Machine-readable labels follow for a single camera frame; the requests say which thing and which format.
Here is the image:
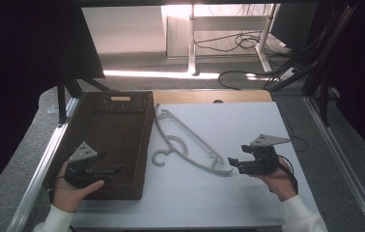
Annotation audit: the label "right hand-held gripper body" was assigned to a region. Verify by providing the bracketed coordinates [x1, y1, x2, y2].
[238, 133, 292, 176]

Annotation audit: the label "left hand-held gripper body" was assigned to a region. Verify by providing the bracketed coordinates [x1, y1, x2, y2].
[64, 141, 115, 189]

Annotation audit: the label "brown woven basket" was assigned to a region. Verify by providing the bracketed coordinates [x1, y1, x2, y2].
[42, 90, 155, 202]

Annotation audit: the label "grey plastic clothes hanger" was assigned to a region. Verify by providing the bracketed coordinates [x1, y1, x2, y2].
[151, 102, 235, 178]

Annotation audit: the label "person's left hand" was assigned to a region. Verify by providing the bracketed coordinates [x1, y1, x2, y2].
[51, 161, 105, 214]

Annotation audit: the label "person's right hand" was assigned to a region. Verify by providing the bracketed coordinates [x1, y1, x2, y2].
[251, 157, 299, 203]

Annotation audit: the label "white table sheet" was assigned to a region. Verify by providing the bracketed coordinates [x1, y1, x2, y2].
[70, 101, 318, 228]

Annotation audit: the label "black metal stand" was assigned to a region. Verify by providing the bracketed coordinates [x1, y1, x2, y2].
[263, 2, 360, 128]
[56, 72, 115, 126]

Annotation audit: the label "white power strip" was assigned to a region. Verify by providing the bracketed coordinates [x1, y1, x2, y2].
[277, 67, 298, 82]

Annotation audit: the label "white cabinet panel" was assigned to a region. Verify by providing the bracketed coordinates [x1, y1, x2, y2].
[80, 5, 167, 56]

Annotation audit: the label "black curtain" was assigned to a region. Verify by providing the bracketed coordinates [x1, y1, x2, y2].
[314, 0, 365, 163]
[0, 0, 106, 208]

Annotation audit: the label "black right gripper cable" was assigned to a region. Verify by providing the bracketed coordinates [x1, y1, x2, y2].
[276, 154, 300, 196]

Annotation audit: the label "aluminium rail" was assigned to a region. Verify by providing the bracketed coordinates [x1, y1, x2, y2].
[6, 96, 82, 232]
[303, 96, 365, 232]

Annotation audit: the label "thin black cable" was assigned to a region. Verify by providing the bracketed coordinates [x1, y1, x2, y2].
[277, 108, 310, 154]

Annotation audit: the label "black floor cable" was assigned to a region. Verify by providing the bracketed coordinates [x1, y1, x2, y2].
[216, 69, 290, 92]

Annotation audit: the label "tangled black cables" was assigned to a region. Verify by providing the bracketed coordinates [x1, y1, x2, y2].
[193, 29, 289, 55]

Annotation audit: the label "white desk frame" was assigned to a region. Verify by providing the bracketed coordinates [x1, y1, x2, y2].
[160, 3, 289, 77]

